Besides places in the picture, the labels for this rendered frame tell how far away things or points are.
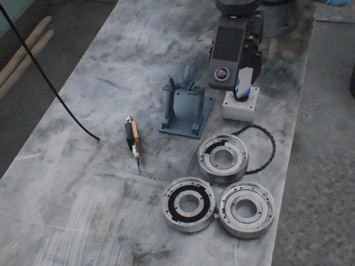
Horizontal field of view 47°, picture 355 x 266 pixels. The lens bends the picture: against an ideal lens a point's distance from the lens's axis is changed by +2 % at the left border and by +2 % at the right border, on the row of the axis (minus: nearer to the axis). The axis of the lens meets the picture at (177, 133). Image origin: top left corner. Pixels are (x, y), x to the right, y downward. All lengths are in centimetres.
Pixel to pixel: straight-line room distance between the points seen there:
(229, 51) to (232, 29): 4
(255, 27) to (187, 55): 44
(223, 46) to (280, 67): 44
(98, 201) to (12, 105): 158
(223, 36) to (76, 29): 214
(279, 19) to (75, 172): 64
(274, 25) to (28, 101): 157
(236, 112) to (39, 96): 160
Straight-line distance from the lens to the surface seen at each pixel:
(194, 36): 116
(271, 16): 112
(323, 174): 183
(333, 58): 232
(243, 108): 90
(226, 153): 86
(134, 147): 88
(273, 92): 99
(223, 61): 63
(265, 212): 78
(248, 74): 71
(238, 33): 64
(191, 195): 80
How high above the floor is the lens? 152
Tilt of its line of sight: 51 degrees down
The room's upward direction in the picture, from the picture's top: 11 degrees counter-clockwise
